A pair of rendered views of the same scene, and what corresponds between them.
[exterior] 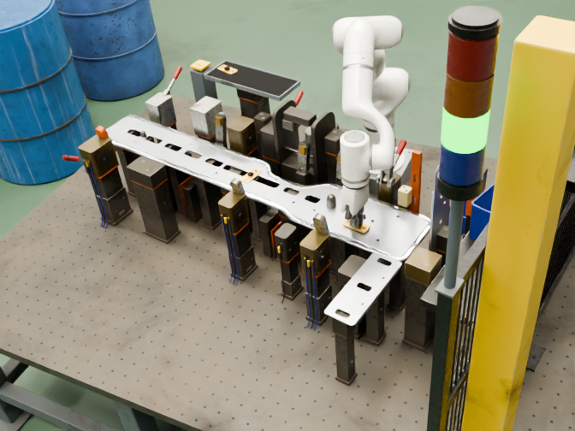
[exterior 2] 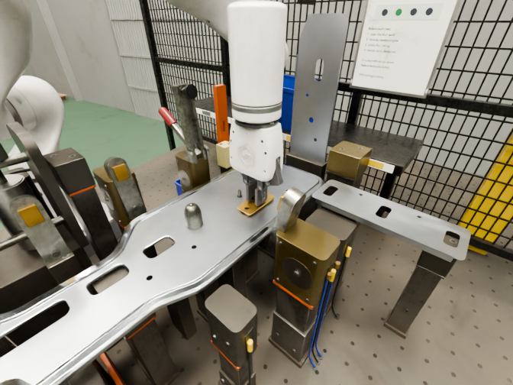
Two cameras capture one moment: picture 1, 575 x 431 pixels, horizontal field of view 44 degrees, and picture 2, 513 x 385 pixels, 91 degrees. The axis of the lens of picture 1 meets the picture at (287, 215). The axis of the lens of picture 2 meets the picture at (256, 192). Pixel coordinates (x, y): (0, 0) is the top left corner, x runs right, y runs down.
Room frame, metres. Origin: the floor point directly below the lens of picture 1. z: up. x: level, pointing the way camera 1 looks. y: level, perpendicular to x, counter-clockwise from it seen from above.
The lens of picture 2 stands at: (1.68, 0.22, 1.33)
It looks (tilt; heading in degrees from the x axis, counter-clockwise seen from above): 34 degrees down; 272
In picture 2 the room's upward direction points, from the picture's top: straight up
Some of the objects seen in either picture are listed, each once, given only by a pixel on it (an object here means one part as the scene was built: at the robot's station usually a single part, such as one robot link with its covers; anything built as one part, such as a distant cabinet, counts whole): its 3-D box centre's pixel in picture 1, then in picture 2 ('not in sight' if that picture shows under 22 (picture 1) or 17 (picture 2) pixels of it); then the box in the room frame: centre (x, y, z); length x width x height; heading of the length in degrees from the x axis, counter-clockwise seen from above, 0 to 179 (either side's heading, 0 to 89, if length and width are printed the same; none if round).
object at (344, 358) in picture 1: (345, 347); (417, 289); (1.34, -0.13, 0.84); 0.05 x 0.05 x 0.29; 51
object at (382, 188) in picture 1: (390, 216); (197, 208); (1.87, -0.36, 0.87); 0.10 x 0.07 x 0.35; 141
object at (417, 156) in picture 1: (414, 213); (226, 175); (1.79, -0.42, 0.95); 0.03 x 0.01 x 0.50; 51
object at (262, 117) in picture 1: (268, 159); not in sight; (2.25, 0.05, 0.90); 0.05 x 0.05 x 0.40; 51
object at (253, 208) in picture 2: (356, 224); (256, 200); (1.69, -0.22, 1.01); 0.08 x 0.04 x 0.01; 51
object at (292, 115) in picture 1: (307, 166); (30, 263); (2.12, -0.09, 0.94); 0.18 x 0.13 x 0.49; 51
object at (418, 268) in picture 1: (421, 300); (338, 205); (1.46, -0.38, 0.88); 0.08 x 0.08 x 0.36; 51
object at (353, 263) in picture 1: (352, 300); (326, 270); (1.53, -0.18, 0.84); 0.12 x 0.07 x 0.28; 141
